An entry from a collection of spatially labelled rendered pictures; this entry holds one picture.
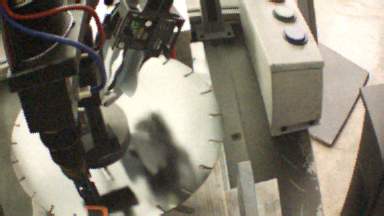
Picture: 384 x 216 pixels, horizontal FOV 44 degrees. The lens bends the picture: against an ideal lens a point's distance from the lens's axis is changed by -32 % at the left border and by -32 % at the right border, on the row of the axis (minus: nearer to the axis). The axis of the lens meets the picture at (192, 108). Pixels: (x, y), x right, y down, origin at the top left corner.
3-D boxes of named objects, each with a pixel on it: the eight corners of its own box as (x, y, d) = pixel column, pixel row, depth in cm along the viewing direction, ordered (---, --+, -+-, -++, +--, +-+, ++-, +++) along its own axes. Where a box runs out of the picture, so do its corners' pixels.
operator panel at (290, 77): (242, 33, 123) (233, -19, 113) (289, 32, 123) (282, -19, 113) (271, 136, 103) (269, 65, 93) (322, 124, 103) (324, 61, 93)
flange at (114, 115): (147, 131, 78) (144, 115, 76) (89, 177, 73) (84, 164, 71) (96, 92, 84) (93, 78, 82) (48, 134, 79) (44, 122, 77)
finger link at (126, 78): (109, 125, 74) (133, 53, 70) (102, 100, 79) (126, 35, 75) (132, 131, 75) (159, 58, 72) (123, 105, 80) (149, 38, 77)
